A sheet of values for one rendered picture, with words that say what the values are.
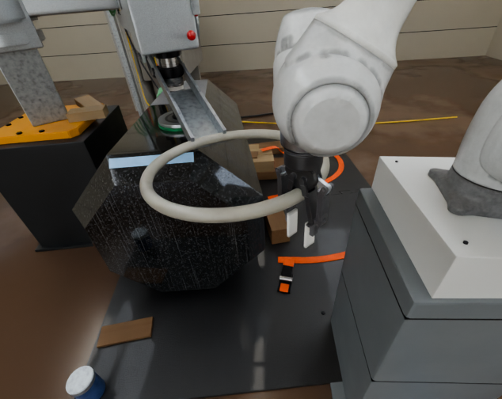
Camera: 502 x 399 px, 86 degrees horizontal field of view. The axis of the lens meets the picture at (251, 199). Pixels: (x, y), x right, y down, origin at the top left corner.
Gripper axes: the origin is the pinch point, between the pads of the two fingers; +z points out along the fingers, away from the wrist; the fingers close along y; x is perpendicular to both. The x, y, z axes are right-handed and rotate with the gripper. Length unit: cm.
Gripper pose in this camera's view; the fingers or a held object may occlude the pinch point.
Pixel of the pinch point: (300, 228)
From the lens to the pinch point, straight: 63.7
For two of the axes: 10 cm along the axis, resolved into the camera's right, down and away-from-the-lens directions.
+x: -7.6, 4.0, -5.1
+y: -6.5, -3.8, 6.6
